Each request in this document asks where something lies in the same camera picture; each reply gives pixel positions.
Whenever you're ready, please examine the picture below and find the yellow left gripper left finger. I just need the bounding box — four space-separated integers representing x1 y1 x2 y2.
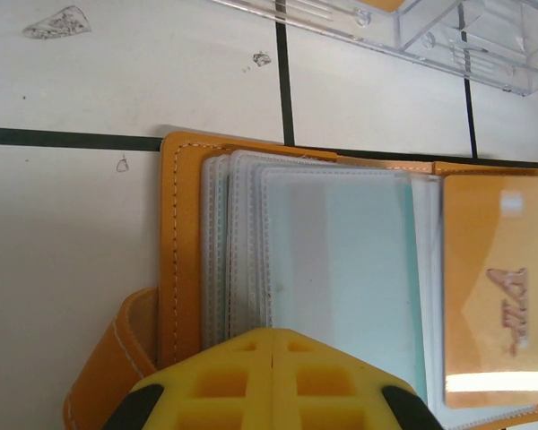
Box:
109 327 275 430

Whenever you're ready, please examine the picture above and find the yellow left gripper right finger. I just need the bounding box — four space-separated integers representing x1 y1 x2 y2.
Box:
273 328 445 430

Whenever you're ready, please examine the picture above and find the teal card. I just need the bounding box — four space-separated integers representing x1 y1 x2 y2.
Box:
325 181 430 404

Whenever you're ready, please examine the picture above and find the orange leather card holder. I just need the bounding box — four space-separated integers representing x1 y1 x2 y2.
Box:
61 130 538 430

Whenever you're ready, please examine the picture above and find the clear acrylic card organizer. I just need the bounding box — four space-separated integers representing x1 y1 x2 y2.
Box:
208 0 538 99

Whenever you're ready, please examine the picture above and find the gold VIP card stack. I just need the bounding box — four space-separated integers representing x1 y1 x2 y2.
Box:
357 0 407 13

